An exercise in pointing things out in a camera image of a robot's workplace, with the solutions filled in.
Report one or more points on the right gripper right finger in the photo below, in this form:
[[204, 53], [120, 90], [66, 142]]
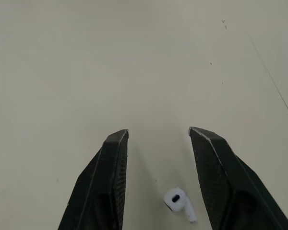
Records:
[[220, 182]]

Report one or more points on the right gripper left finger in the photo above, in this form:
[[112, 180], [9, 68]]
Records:
[[103, 182]]

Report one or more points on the white earbud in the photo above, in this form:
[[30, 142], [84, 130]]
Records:
[[177, 200]]

